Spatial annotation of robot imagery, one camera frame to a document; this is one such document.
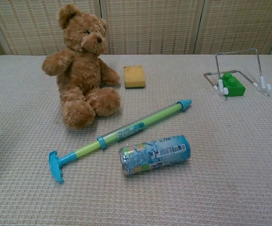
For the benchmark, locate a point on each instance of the light blue drink can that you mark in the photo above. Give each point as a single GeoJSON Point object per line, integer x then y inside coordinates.
{"type": "Point", "coordinates": [157, 155]}

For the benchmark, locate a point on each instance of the yellow kitchen sponge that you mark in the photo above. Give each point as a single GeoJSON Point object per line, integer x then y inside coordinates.
{"type": "Point", "coordinates": [134, 76]}

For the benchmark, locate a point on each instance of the white woven tablecloth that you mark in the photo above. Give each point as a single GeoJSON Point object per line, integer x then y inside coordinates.
{"type": "Point", "coordinates": [197, 169]}

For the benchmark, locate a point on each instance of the brown plush teddy bear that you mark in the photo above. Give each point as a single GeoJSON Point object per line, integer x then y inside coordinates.
{"type": "Point", "coordinates": [79, 70]}

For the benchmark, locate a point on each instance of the green blue toy water pump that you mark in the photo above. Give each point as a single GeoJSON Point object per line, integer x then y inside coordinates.
{"type": "Point", "coordinates": [126, 133]}

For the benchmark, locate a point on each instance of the green toy building block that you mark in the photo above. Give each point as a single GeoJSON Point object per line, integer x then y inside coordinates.
{"type": "Point", "coordinates": [235, 88]}

